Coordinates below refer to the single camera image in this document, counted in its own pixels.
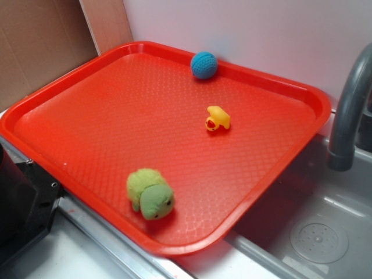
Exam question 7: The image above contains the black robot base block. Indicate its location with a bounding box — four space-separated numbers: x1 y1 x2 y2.
1 147 60 266

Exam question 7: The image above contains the grey toy faucet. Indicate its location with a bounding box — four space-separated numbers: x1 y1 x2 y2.
327 44 371 171

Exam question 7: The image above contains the blue textured ball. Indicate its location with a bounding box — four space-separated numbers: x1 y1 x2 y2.
190 52 218 80

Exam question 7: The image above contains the grey toy sink basin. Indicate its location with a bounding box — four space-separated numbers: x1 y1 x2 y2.
174 132 372 279

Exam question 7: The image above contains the yellow rubber duck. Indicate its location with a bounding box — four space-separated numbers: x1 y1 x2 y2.
205 106 231 131

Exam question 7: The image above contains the brown cardboard panel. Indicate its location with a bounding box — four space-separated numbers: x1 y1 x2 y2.
0 0 134 113

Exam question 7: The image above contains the green plush turtle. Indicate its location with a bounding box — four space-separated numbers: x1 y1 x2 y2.
127 168 175 220

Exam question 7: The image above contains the red plastic tray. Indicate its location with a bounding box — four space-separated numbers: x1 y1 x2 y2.
1 42 331 256

